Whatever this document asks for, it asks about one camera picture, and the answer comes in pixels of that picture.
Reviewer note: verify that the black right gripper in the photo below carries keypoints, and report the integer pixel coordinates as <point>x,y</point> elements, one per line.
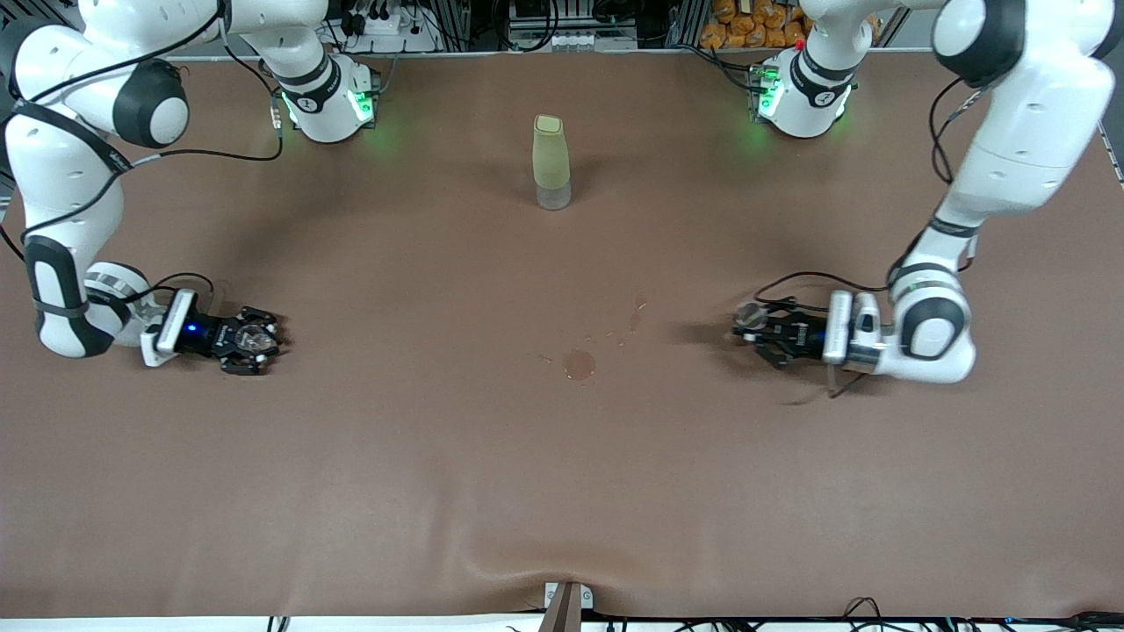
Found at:
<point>211,335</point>

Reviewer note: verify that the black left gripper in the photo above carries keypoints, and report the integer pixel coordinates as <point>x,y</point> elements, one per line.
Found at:
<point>801,335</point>

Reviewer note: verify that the small clear glass measuring cup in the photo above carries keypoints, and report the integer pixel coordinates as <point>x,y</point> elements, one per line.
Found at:
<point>255,338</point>

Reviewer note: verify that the stainless steel double jigger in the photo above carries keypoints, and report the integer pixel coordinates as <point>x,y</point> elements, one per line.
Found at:
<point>749,316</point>

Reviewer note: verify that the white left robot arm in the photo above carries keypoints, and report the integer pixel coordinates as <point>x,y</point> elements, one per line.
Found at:
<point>1027,132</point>

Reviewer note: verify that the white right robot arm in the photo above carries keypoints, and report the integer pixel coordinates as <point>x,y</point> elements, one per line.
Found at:
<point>61,175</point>

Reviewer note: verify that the green sleeved shaker bottle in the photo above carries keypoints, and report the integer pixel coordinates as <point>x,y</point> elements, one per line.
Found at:
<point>551,158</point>

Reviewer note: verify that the brown table cover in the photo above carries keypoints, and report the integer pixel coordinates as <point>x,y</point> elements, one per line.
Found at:
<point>562,474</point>

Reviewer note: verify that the orange packets pile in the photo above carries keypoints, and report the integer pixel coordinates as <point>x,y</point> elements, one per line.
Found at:
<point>746,26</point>

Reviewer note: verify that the white power strip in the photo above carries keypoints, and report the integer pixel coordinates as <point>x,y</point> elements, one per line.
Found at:
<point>386,25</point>

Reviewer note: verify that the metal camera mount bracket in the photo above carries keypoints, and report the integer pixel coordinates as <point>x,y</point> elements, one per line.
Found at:
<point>566,606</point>

